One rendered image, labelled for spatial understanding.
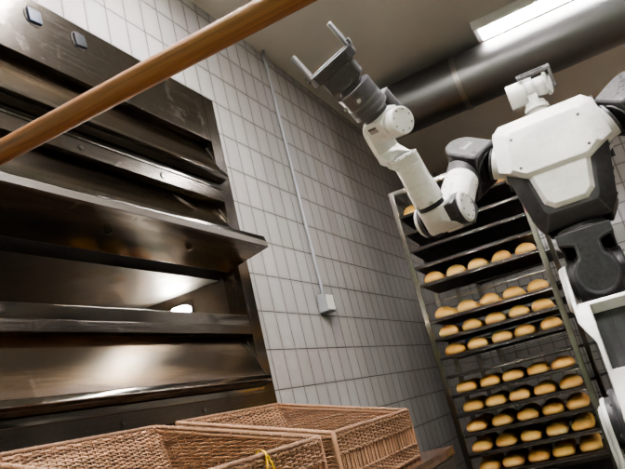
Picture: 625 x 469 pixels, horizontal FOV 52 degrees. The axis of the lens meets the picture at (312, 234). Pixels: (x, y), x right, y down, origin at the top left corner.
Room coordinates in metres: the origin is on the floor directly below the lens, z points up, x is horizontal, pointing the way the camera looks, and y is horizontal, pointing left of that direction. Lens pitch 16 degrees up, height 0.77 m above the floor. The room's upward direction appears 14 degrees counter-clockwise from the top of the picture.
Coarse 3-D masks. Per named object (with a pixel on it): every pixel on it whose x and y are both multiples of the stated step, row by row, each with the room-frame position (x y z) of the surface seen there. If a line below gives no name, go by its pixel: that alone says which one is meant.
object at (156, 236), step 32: (0, 192) 1.25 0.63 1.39; (32, 192) 1.30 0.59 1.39; (64, 192) 1.37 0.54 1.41; (0, 224) 1.38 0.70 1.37; (32, 224) 1.43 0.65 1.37; (64, 224) 1.49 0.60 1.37; (96, 224) 1.56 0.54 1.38; (128, 224) 1.63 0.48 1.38; (160, 224) 1.71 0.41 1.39; (192, 224) 1.82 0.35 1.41; (128, 256) 1.82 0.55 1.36; (160, 256) 1.92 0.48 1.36; (192, 256) 2.02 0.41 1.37; (224, 256) 2.14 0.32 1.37
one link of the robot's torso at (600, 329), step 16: (560, 272) 1.58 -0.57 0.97; (576, 304) 1.50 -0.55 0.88; (592, 304) 1.49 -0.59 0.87; (608, 304) 1.49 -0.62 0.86; (624, 304) 1.49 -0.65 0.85; (592, 320) 1.47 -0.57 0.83; (608, 320) 1.50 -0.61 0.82; (624, 320) 1.49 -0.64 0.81; (592, 336) 1.47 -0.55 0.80; (608, 336) 1.50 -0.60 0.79; (624, 336) 1.49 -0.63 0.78; (608, 352) 1.50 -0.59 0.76; (624, 352) 1.49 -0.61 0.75; (608, 368) 1.45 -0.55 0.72; (624, 368) 1.43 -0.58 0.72; (624, 384) 1.43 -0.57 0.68; (608, 400) 1.47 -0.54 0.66; (624, 400) 1.42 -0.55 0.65; (608, 416) 1.44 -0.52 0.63; (624, 416) 1.42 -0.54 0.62; (624, 432) 1.42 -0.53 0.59; (624, 448) 1.47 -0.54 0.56
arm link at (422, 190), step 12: (408, 168) 1.37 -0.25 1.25; (420, 168) 1.38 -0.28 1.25; (408, 180) 1.39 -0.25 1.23; (420, 180) 1.39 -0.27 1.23; (432, 180) 1.41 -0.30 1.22; (408, 192) 1.42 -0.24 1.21; (420, 192) 1.40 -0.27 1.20; (432, 192) 1.40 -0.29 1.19; (456, 192) 1.45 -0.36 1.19; (420, 204) 1.42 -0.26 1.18; (432, 204) 1.42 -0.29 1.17; (444, 204) 1.42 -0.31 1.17; (420, 216) 1.46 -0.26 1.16; (432, 216) 1.43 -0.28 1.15; (444, 216) 1.43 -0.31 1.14; (456, 216) 1.43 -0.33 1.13; (432, 228) 1.47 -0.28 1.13; (444, 228) 1.47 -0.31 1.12
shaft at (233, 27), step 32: (256, 0) 0.57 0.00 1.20; (288, 0) 0.56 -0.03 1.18; (224, 32) 0.59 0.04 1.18; (256, 32) 0.60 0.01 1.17; (160, 64) 0.62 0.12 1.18; (192, 64) 0.63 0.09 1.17; (96, 96) 0.66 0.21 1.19; (128, 96) 0.66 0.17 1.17; (32, 128) 0.70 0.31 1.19; (64, 128) 0.70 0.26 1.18; (0, 160) 0.74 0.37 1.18
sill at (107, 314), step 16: (0, 304) 1.35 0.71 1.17; (16, 304) 1.39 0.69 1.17; (32, 304) 1.43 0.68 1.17; (48, 304) 1.48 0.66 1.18; (80, 320) 1.56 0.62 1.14; (96, 320) 1.61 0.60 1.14; (112, 320) 1.66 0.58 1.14; (128, 320) 1.72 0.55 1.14; (144, 320) 1.78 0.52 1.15; (160, 320) 1.84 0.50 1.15; (176, 320) 1.91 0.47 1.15; (192, 320) 1.98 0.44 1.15; (208, 320) 2.06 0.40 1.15; (224, 320) 2.15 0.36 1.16; (240, 320) 2.24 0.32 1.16
